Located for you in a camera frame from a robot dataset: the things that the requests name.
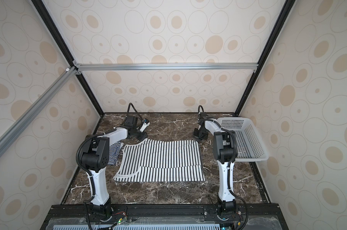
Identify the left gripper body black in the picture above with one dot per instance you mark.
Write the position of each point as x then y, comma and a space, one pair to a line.
139, 135

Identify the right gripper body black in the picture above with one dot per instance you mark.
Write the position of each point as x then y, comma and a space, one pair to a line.
200, 133

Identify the blue white striped tank top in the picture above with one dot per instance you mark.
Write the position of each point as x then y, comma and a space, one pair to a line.
114, 151

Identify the black white striped tank top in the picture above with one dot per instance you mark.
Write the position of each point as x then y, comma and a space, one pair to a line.
161, 161

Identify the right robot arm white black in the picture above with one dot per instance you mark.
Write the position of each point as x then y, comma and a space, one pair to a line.
225, 153

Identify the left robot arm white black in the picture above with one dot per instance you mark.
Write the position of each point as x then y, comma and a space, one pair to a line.
93, 156

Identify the white plastic laundry basket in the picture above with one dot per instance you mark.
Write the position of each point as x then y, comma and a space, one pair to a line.
249, 142

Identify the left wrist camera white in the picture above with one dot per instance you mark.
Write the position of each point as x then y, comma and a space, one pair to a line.
144, 124

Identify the horizontal aluminium back rail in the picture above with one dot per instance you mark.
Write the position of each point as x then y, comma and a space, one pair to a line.
168, 66

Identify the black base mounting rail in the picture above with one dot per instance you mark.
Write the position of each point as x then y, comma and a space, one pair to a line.
167, 217

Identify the diagonal aluminium left rail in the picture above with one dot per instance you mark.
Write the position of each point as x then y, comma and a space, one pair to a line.
7, 139

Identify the right black corner post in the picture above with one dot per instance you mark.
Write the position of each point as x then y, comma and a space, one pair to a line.
280, 22

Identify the black corner post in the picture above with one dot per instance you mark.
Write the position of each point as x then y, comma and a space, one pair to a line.
63, 47
280, 22

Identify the left black corner post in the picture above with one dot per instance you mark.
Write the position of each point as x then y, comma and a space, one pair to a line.
63, 47

